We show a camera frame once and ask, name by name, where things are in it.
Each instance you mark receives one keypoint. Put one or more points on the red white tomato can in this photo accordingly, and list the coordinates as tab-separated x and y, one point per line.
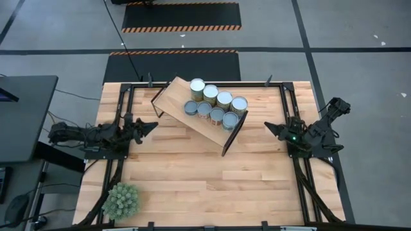
217	114

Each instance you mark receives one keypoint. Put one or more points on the wooden shelf black frame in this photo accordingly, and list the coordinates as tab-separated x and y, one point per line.
180	96

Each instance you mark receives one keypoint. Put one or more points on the grey desk leg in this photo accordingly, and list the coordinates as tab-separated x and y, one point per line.
38	192

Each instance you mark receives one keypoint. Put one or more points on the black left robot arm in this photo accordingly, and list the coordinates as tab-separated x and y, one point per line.
80	134

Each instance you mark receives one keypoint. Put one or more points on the black computer mouse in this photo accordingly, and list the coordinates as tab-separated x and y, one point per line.
16	208

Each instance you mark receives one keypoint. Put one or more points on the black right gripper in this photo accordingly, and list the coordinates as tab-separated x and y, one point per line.
292	133

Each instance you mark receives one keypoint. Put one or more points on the black table clamp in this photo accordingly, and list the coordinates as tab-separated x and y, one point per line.
268	81
264	226
150	226

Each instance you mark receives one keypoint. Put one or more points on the blue peaches can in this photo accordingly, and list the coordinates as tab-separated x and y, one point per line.
239	103

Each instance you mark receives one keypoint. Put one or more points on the dark screen device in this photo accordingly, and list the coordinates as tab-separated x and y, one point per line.
6	96

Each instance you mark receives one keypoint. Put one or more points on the teal white label can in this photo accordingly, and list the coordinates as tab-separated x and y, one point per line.
230	118

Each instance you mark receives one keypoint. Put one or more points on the dark grey desk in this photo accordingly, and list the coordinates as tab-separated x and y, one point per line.
29	122

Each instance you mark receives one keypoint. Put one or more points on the black mat hazard-striped edge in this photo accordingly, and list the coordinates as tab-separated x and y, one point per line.
173	65
180	16

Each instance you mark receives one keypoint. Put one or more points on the black metal table frame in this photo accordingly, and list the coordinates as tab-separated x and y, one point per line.
257	84

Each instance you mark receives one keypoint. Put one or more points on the peas can red label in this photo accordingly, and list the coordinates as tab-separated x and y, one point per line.
204	109

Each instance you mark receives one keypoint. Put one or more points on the green artificial plant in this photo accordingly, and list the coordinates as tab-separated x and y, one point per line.
121	201

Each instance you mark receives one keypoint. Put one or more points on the black stand base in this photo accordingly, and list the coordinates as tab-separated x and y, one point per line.
128	1

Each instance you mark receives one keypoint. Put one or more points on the short teal can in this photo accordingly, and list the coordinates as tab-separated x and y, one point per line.
191	107

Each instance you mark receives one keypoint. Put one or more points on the green oranges can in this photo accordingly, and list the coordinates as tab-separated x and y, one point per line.
197	85

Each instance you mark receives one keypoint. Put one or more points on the tall silver-lidded tin can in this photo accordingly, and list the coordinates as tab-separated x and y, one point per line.
224	97
210	91

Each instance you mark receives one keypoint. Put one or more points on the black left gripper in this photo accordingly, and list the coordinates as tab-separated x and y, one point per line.
133	130

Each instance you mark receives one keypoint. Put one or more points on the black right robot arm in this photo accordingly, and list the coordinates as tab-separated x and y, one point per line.
324	128

